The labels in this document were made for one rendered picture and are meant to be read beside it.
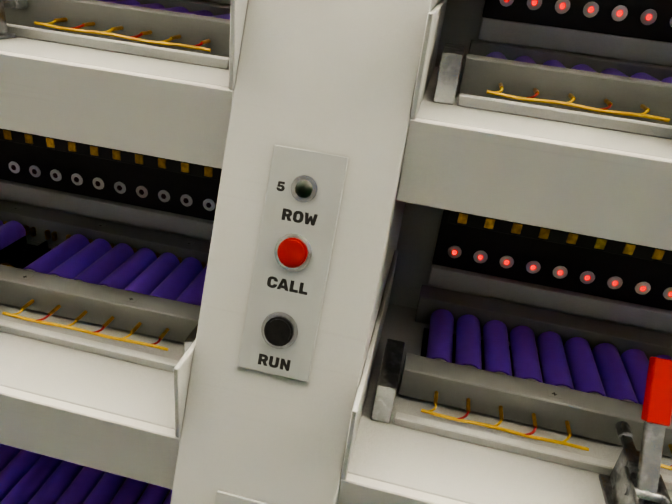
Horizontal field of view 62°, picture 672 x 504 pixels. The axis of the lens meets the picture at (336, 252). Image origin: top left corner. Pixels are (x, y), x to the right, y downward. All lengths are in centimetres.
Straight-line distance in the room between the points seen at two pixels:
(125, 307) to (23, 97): 15
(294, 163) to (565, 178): 14
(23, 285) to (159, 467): 17
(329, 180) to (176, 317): 16
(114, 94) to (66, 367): 18
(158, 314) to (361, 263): 17
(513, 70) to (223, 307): 22
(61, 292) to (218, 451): 17
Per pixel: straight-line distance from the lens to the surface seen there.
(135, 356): 40
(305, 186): 29
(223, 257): 31
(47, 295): 45
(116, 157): 51
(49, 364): 41
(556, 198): 31
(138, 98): 34
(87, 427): 38
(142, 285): 45
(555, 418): 39
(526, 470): 37
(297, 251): 29
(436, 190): 30
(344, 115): 30
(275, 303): 30
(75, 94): 36
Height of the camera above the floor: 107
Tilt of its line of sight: 7 degrees down
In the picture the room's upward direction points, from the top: 10 degrees clockwise
